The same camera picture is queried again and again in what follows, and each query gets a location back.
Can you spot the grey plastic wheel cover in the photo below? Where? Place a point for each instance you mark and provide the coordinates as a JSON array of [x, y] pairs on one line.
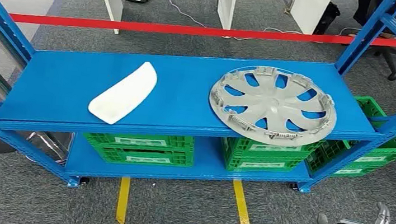
[[276, 109]]

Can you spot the white curved plastic part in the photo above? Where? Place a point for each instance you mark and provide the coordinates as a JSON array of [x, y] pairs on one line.
[[125, 95]]

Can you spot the blue metal shelf rack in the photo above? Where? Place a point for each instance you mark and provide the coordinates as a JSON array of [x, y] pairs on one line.
[[74, 86]]

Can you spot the white desk panel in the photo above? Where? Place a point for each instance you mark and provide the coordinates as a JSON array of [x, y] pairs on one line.
[[310, 8]]

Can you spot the red barrier belt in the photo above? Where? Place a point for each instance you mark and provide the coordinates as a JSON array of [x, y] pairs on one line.
[[155, 28]]

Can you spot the chrome stool base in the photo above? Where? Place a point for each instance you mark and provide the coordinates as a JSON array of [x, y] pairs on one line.
[[49, 144]]

